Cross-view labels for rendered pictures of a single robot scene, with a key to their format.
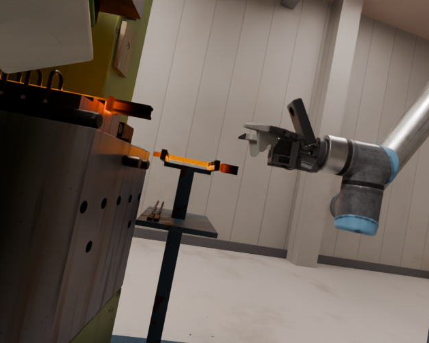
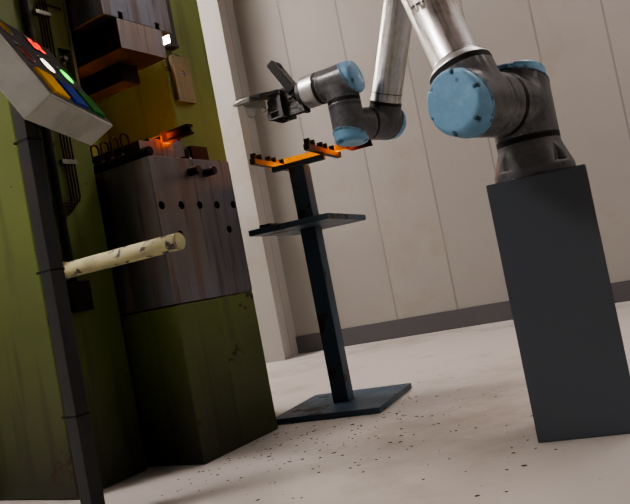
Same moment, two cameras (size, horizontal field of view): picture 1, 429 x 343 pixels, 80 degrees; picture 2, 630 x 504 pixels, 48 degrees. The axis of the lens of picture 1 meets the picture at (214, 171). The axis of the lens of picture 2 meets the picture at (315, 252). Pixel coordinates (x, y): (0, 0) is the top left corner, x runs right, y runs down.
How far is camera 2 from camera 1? 1.68 m
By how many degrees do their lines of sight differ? 30
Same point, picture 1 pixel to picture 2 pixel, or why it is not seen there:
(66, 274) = not seen: hidden behind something
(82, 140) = (144, 166)
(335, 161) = (305, 96)
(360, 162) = (321, 87)
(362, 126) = not seen: outside the picture
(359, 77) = not seen: outside the picture
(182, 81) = (367, 28)
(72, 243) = (163, 227)
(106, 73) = (173, 110)
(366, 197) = (334, 111)
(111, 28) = (161, 69)
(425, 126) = (391, 17)
